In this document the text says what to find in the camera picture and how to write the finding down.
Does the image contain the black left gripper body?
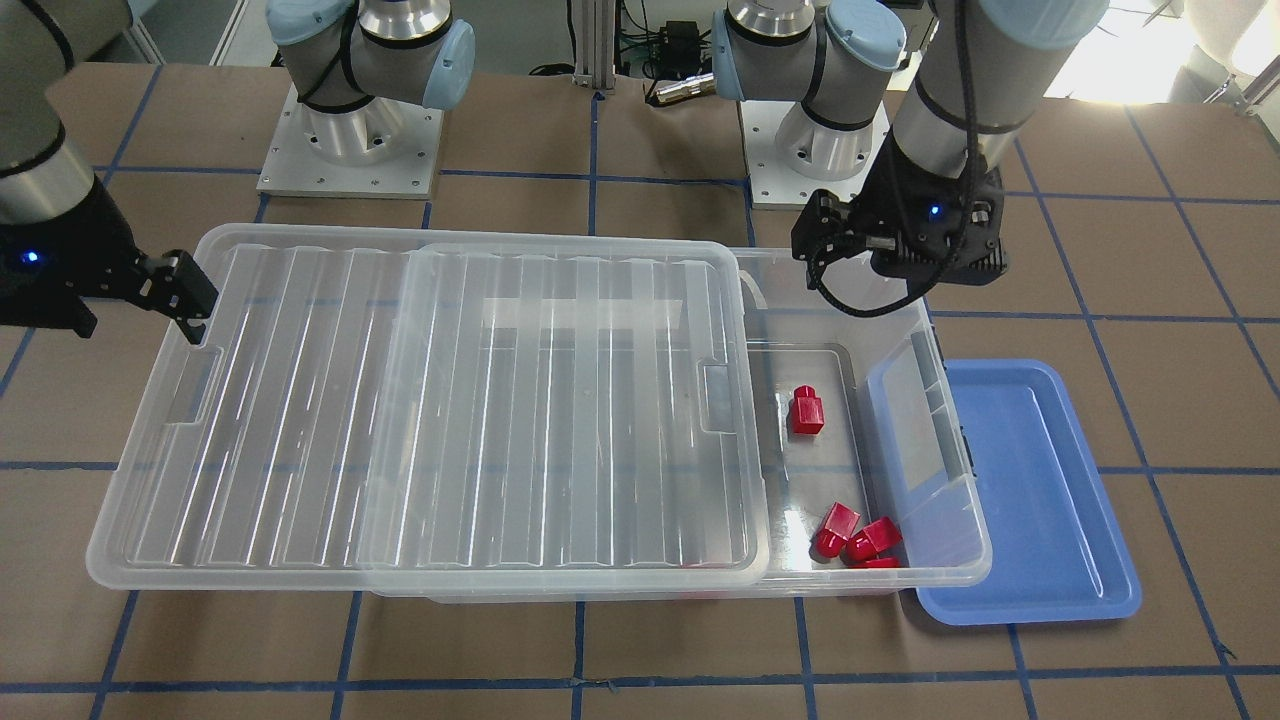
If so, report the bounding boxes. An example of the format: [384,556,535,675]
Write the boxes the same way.
[850,138,1009,284]

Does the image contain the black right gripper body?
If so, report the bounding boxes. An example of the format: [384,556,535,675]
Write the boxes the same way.
[1,176,141,331]

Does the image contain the red block single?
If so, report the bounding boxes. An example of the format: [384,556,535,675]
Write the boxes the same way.
[788,386,826,436]

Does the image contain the clear plastic box lid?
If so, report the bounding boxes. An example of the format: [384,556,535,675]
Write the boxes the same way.
[86,224,771,600]

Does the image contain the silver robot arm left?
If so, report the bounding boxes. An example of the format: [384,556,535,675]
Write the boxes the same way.
[710,1,1107,290]

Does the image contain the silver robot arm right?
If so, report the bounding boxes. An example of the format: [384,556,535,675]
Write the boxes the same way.
[3,1,476,345]

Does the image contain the clear plastic storage box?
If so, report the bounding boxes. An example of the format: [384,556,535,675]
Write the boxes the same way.
[370,245,993,603]

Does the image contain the blue plastic tray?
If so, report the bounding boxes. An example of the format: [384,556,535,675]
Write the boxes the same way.
[916,359,1143,626]

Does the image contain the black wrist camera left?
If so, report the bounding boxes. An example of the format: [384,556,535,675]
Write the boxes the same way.
[790,190,870,291]

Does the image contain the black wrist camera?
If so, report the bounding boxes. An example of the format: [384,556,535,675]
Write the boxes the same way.
[134,250,219,346]
[790,190,870,291]

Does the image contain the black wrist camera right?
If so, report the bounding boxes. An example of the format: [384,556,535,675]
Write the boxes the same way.
[134,250,219,346]

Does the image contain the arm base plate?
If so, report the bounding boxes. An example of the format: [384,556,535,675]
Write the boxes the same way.
[739,101,890,210]
[256,87,445,201]

